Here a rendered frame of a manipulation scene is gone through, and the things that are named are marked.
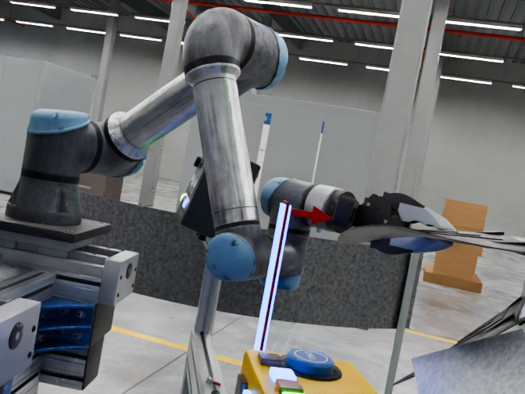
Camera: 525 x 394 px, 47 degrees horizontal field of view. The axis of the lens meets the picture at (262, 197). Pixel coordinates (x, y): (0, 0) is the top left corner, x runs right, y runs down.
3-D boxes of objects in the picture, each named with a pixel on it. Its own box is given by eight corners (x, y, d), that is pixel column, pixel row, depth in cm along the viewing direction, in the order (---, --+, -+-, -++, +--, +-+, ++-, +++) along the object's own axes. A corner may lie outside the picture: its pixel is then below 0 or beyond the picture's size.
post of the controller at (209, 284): (208, 334, 126) (225, 243, 125) (194, 333, 126) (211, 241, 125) (207, 330, 129) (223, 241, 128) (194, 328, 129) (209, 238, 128)
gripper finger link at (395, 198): (430, 198, 88) (379, 191, 94) (426, 196, 87) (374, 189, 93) (424, 230, 88) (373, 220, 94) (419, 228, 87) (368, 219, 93)
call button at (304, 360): (337, 386, 48) (341, 365, 48) (289, 381, 47) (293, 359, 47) (323, 368, 52) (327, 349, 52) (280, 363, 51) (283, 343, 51)
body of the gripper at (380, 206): (422, 207, 96) (360, 195, 104) (396, 197, 89) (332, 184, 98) (410, 254, 95) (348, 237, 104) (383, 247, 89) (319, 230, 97)
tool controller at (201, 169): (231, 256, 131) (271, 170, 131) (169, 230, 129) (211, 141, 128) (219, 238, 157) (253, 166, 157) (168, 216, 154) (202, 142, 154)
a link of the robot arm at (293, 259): (237, 282, 104) (248, 220, 103) (272, 279, 113) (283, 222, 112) (273, 295, 99) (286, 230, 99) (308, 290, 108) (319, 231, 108)
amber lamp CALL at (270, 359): (281, 368, 48) (283, 361, 48) (260, 366, 48) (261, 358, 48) (277, 360, 50) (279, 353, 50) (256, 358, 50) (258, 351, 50)
